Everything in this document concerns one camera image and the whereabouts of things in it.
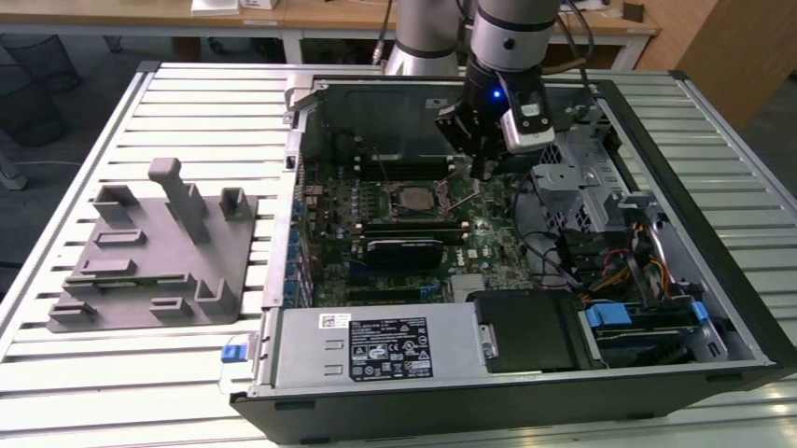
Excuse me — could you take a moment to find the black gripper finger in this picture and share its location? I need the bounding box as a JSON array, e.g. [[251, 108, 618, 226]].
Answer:
[[434, 105, 487, 181]]

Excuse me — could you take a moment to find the silver CPU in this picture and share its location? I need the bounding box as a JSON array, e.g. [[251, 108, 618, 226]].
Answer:
[[398, 185, 441, 212]]

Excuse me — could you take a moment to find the CPU socket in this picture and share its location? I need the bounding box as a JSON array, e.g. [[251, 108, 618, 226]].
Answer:
[[386, 180, 454, 224]]

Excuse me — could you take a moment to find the metal drive cage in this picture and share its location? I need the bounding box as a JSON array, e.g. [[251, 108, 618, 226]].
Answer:
[[529, 105, 662, 234]]

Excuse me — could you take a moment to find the green motherboard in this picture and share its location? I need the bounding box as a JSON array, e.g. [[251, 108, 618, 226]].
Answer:
[[291, 156, 553, 312]]

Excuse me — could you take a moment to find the grey plastic case foot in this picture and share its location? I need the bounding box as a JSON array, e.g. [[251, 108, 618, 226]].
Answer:
[[283, 74, 314, 128]]

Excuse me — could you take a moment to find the black graphics card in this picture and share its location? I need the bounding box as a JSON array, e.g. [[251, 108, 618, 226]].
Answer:
[[363, 237, 447, 273]]

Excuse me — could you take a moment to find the silver chipset heatsink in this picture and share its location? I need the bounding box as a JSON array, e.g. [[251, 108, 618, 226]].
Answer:
[[450, 273, 489, 301]]

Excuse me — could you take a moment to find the black expansion slot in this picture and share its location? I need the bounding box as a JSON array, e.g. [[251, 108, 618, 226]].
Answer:
[[345, 287, 419, 302]]

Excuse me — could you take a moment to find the wooden cabinet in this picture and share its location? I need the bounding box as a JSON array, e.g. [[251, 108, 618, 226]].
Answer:
[[634, 0, 797, 134]]

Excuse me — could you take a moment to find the black plastic fan shroud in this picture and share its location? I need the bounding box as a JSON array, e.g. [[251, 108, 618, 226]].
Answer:
[[466, 288, 594, 374]]

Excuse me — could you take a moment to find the white cardboard box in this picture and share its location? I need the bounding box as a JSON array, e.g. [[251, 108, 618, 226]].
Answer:
[[190, 0, 242, 18]]

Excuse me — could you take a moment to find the blue disk carrier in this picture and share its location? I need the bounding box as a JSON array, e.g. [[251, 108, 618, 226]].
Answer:
[[584, 301, 710, 340]]

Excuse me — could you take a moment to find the grey power supply unit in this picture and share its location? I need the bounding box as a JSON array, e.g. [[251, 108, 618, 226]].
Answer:
[[248, 301, 499, 389]]

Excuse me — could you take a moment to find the grey parts rack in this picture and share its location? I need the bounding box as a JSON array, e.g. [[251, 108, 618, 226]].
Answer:
[[47, 157, 263, 335]]

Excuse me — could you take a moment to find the black PC case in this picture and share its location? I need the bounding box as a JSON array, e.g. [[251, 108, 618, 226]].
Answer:
[[216, 69, 790, 447]]

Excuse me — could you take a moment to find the black mesh waste bin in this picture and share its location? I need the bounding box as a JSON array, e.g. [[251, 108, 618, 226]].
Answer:
[[0, 86, 68, 148], [0, 33, 83, 92]]

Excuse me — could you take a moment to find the grey metal furniture foot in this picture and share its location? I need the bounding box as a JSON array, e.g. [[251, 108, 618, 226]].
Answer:
[[0, 151, 28, 191]]

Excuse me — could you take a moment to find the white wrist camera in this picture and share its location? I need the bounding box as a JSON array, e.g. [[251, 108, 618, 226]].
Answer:
[[497, 91, 557, 153]]

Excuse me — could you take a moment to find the coloured wire bundle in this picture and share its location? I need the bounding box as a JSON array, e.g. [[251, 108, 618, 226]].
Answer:
[[578, 223, 677, 302]]

